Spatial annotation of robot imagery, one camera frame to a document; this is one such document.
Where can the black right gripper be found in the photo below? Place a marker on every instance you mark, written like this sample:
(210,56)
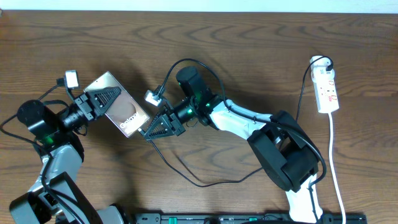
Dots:
(176,126)

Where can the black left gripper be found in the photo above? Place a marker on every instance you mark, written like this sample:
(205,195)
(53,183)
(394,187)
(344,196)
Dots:
(93,96)

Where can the Galaxy smartphone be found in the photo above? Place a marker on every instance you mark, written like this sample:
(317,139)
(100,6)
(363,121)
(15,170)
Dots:
(125,112)

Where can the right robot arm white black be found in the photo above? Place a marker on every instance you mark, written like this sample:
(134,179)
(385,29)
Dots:
(283,150)

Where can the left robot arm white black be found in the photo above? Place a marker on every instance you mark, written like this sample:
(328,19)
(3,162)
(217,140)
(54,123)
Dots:
(55,193)

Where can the white power strip, red switches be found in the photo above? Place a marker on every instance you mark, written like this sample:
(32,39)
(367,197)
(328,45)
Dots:
(323,78)

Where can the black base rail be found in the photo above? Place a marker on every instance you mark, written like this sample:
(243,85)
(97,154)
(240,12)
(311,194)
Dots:
(157,218)

